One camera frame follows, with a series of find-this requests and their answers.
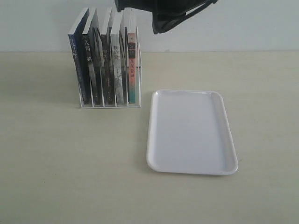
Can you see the grey white spine book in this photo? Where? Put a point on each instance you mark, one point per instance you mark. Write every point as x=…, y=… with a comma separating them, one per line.
x=116, y=57

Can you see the white wire book rack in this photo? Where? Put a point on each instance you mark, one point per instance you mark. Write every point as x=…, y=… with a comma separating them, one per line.
x=138, y=85

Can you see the pink orange spine book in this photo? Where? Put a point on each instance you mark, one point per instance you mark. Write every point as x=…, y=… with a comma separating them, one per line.
x=131, y=40

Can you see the black book white title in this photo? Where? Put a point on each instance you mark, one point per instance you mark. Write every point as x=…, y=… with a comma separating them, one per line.
x=92, y=55

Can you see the blue moon cover book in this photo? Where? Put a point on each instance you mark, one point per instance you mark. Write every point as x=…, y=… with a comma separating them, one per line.
x=79, y=55

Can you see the white plastic tray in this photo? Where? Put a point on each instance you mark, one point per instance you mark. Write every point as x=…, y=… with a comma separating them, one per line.
x=189, y=133

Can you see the dark brown spine book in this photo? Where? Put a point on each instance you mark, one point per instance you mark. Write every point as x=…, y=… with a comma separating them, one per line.
x=106, y=62

